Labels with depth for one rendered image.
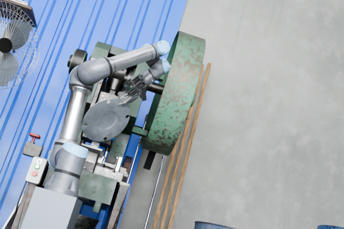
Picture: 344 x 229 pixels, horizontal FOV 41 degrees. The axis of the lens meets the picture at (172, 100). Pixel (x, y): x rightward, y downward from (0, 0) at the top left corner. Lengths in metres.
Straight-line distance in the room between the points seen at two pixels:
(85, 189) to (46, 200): 0.68
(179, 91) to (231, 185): 1.77
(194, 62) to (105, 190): 0.91
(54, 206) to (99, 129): 0.75
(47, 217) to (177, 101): 1.07
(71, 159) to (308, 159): 2.94
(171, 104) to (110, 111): 0.36
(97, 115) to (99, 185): 0.40
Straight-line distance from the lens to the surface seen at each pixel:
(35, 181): 2.57
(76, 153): 2.05
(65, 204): 1.99
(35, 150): 2.68
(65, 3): 4.52
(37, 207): 2.01
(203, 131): 4.25
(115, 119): 2.63
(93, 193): 2.65
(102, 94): 2.92
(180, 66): 2.69
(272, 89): 4.58
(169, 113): 2.67
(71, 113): 2.23
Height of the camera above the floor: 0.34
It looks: 18 degrees up
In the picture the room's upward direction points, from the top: 16 degrees clockwise
